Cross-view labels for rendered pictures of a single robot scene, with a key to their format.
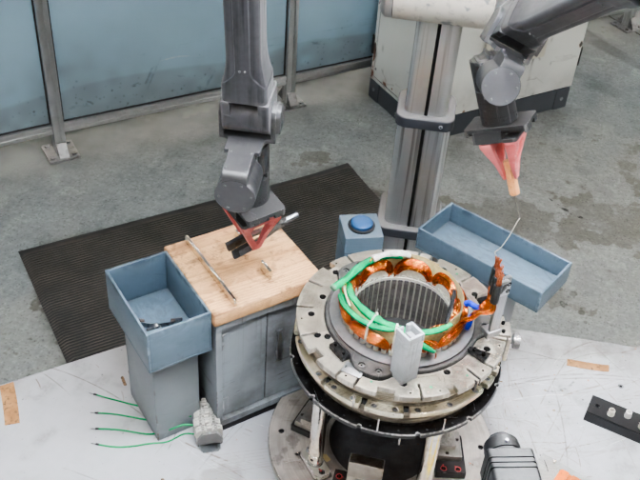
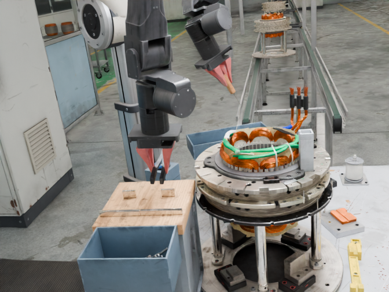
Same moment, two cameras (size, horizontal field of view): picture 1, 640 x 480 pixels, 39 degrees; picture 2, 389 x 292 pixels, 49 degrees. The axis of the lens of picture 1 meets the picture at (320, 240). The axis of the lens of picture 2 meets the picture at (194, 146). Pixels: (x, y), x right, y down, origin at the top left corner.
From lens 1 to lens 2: 96 cm
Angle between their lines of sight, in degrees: 43
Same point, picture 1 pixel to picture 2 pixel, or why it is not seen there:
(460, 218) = (195, 139)
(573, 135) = (90, 184)
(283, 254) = (160, 186)
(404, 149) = not seen: hidden behind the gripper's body
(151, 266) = (95, 243)
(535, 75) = (57, 167)
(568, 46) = (62, 148)
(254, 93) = (162, 25)
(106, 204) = not seen: outside the picture
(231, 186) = (182, 92)
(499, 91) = (225, 21)
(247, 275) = (161, 203)
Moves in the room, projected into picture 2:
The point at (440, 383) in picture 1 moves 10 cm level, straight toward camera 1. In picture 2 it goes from (320, 161) to (359, 174)
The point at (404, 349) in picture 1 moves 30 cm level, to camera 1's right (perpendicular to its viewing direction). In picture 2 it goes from (310, 142) to (365, 103)
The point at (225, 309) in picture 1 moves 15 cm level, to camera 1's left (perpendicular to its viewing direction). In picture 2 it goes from (180, 218) to (123, 256)
